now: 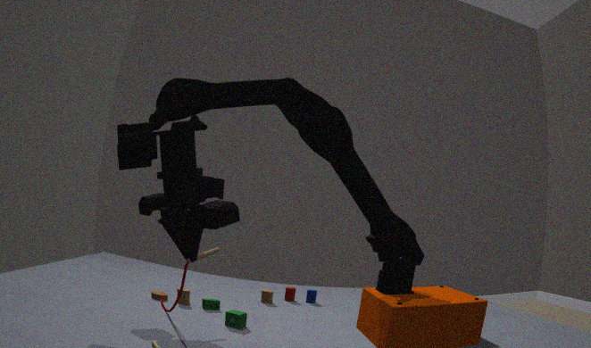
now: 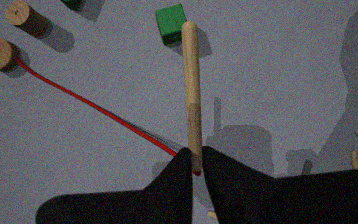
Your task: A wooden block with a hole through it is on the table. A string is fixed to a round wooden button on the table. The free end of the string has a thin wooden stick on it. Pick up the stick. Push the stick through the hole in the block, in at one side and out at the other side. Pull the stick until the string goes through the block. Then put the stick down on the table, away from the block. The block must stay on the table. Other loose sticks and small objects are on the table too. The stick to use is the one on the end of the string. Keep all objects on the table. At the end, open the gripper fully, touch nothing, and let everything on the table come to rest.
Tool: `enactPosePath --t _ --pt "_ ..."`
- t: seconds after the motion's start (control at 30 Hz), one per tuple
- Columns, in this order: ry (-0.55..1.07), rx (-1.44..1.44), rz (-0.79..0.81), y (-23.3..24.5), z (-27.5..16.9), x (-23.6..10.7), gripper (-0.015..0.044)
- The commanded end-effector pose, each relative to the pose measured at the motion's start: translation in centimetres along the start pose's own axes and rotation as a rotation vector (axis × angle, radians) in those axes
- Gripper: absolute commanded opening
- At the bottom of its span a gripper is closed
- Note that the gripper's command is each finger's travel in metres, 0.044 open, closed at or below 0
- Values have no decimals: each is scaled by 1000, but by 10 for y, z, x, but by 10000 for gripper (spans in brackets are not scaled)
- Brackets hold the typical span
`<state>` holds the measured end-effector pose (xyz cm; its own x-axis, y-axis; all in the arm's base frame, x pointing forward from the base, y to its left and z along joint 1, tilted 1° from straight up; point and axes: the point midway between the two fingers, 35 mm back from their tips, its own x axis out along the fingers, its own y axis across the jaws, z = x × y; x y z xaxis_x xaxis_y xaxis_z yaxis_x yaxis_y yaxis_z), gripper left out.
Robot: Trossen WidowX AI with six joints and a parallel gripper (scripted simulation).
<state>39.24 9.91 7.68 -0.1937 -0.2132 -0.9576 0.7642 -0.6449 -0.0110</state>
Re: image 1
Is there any blue cylinder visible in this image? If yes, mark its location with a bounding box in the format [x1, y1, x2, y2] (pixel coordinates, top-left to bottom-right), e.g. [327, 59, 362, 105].
[306, 289, 317, 303]

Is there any red cylinder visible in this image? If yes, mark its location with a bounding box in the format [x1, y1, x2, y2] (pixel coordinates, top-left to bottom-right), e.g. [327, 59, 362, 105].
[285, 286, 296, 302]

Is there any green cube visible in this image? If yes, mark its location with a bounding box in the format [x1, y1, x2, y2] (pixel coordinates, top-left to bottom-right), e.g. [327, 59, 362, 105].
[225, 310, 247, 329]

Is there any small green block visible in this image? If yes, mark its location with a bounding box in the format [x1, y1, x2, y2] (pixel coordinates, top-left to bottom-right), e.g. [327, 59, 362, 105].
[202, 298, 221, 310]

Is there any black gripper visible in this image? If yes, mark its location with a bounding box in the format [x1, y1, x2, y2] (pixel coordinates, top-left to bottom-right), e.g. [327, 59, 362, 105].
[138, 162, 240, 262]

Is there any round wooden button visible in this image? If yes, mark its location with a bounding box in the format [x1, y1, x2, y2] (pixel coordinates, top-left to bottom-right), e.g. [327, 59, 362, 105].
[151, 291, 168, 301]

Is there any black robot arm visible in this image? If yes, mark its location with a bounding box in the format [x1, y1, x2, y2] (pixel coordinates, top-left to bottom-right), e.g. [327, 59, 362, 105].
[117, 78, 424, 294]

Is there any red string with wooden stick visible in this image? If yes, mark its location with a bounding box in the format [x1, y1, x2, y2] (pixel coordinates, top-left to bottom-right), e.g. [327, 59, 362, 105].
[161, 247, 220, 312]

